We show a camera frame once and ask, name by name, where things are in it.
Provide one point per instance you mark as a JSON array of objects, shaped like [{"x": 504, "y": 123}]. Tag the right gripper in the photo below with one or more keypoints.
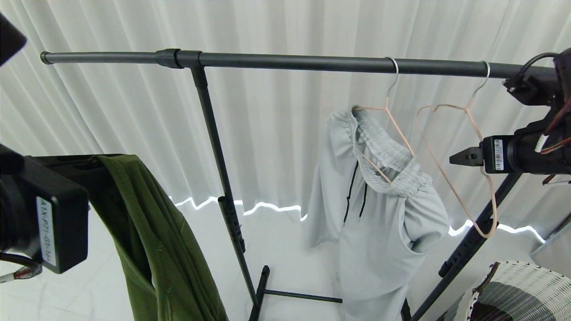
[{"x": 526, "y": 154}]

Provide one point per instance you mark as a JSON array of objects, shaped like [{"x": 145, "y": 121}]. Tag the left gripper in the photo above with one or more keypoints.
[{"x": 26, "y": 209}]

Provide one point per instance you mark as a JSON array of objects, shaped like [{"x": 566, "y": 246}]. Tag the pink clothes hanger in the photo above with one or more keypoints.
[
  {"x": 468, "y": 105},
  {"x": 400, "y": 131}
]

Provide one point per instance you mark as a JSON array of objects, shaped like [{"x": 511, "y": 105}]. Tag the green garment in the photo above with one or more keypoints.
[{"x": 156, "y": 249}]

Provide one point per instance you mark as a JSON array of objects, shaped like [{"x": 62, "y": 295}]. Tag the pale grey shorts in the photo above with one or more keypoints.
[{"x": 379, "y": 249}]

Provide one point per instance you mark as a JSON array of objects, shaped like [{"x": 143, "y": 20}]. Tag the white laundry basket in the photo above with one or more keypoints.
[{"x": 526, "y": 276}]

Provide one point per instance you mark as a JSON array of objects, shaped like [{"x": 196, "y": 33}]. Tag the black clothes rack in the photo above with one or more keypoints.
[{"x": 290, "y": 62}]

